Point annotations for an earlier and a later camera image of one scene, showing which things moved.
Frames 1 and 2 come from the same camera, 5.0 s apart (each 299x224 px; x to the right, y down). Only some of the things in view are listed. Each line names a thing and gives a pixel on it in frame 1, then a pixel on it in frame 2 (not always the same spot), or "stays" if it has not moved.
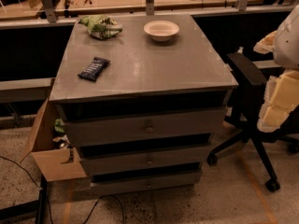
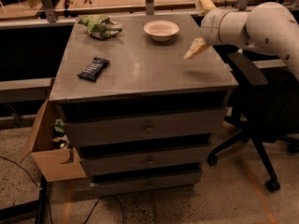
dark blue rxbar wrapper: (94, 68) stays
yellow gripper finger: (266, 44) to (217, 23)
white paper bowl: (162, 31) stays
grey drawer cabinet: (142, 112) stays
